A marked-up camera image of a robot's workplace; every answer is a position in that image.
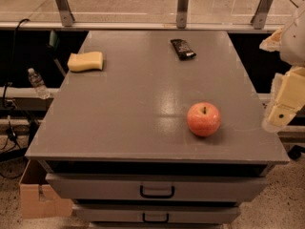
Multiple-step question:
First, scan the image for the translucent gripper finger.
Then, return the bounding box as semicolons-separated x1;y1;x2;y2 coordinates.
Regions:
265;73;283;116
261;101;297;133

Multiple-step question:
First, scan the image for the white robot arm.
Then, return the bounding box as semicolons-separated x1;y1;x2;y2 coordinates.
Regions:
259;4;305;133

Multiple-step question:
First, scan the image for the red apple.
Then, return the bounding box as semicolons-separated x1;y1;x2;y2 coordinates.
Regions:
187;102;221;137

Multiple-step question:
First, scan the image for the black snack bag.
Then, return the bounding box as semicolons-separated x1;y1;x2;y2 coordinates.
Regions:
171;39;196;60

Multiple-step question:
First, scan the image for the grey drawer cabinet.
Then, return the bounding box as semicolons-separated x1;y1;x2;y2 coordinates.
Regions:
27;31;289;229

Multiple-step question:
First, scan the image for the yellow sponge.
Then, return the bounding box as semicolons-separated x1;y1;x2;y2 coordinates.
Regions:
68;52;103;72

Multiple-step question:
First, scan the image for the lower grey drawer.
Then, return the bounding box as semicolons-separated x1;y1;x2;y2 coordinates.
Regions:
73;204;240;224

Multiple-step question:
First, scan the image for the grey drawer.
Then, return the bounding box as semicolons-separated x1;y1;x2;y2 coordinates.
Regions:
46;174;268;202
73;204;240;224

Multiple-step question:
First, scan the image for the upper grey drawer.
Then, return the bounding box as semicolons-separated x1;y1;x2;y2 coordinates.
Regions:
46;174;268;202

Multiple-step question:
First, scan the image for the clear plastic water bottle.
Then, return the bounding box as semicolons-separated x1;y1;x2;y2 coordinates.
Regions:
28;68;51;99

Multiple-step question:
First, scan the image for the brown cardboard box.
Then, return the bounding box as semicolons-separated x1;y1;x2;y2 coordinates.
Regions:
19;160;72;219

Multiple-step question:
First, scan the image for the right metal bracket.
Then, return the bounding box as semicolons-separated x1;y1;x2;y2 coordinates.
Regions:
251;0;274;30

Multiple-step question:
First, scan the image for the metal bracket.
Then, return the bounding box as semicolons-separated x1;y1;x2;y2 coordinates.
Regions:
55;0;75;27
251;0;274;30
176;0;189;29

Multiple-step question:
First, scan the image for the middle metal bracket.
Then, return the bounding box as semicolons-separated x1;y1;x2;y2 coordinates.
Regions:
176;0;189;29

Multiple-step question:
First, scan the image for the left metal bracket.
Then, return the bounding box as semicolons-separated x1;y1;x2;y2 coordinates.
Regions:
55;0;75;27

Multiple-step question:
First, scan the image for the green handled tool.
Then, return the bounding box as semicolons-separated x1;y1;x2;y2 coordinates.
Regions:
48;30;66;76

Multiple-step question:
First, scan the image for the black cable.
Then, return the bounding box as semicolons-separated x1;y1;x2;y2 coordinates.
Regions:
0;17;31;179

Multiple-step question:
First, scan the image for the metal rail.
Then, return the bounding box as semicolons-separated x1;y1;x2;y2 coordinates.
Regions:
0;21;285;34

